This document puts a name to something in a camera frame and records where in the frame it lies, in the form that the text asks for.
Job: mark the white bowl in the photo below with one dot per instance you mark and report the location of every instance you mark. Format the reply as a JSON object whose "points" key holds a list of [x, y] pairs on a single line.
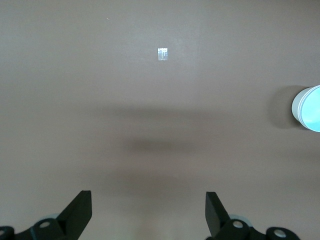
{"points": [[294, 108]]}

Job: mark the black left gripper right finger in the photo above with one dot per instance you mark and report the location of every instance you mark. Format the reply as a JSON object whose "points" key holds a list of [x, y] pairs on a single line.
{"points": [[220, 225]]}

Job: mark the blue bowl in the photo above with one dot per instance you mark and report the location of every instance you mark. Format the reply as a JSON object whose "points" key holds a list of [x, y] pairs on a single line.
{"points": [[312, 107]]}

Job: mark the brown table cover sheet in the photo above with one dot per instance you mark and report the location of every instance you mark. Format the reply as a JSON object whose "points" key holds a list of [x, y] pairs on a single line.
{"points": [[100, 100]]}

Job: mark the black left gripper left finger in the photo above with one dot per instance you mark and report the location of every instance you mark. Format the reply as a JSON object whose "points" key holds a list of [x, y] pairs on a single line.
{"points": [[72, 222]]}

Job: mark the small clear tape piece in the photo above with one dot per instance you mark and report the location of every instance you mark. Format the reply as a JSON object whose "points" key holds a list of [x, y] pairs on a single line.
{"points": [[162, 54]]}

